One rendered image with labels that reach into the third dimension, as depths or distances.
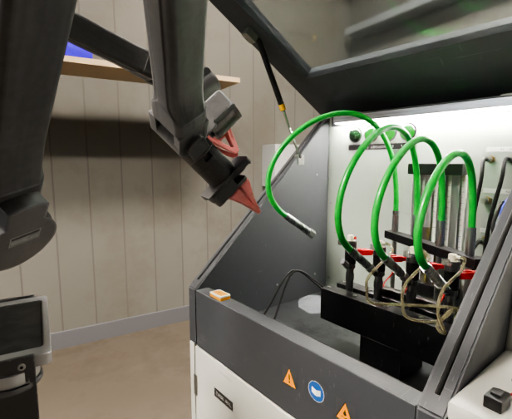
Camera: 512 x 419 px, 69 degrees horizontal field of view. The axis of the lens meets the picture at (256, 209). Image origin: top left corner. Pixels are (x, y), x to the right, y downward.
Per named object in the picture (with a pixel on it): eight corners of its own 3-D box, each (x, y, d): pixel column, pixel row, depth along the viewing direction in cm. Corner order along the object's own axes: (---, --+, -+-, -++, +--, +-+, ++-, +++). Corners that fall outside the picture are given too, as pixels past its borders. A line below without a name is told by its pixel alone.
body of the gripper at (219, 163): (254, 163, 66) (226, 133, 63) (216, 205, 64) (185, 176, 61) (242, 163, 72) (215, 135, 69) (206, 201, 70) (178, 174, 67)
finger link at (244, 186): (274, 204, 68) (240, 170, 65) (248, 234, 67) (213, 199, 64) (259, 201, 75) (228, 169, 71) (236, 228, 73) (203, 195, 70)
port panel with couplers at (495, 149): (468, 258, 93) (477, 134, 90) (473, 257, 96) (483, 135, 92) (529, 271, 83) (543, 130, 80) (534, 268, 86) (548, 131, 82)
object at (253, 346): (196, 345, 102) (195, 289, 100) (209, 340, 105) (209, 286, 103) (409, 505, 55) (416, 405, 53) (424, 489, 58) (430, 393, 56)
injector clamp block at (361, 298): (319, 343, 95) (320, 286, 93) (343, 332, 101) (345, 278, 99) (458, 412, 69) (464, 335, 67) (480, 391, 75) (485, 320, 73)
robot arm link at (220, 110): (146, 113, 56) (186, 151, 55) (200, 60, 56) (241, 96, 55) (170, 139, 68) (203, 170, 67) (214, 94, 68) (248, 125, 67)
